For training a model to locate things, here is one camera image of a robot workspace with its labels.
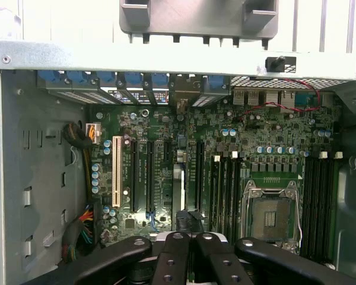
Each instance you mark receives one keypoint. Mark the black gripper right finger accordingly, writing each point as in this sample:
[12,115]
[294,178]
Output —
[222,264]

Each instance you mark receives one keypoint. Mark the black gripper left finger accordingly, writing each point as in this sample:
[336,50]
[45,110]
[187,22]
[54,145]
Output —
[172,261]

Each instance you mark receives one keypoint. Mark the silver chipset heatsink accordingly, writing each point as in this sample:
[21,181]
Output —
[160,236]

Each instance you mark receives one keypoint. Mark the cpu socket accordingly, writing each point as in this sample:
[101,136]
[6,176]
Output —
[270,213]

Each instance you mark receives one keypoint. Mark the black long expansion slot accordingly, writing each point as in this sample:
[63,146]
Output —
[200,178]
[134,178]

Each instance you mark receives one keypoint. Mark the white pci slot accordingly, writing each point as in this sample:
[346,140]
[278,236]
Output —
[116,172]

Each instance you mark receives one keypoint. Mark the black short expansion slot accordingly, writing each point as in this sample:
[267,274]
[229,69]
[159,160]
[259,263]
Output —
[168,151]

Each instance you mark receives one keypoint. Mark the green motherboard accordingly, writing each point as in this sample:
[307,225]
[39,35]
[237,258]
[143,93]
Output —
[213,121]

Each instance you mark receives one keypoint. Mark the open dark pc case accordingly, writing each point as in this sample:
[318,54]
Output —
[38,178]

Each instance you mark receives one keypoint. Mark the grey parts rack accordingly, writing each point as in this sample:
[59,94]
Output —
[195,17]

